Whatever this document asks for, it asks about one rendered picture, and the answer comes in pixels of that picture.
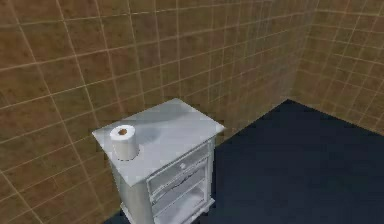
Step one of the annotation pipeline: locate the white bedside cabinet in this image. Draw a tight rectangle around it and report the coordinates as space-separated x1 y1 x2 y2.
91 97 227 224

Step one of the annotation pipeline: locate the white toilet paper roll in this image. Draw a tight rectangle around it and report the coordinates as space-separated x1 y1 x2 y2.
109 124 140 162

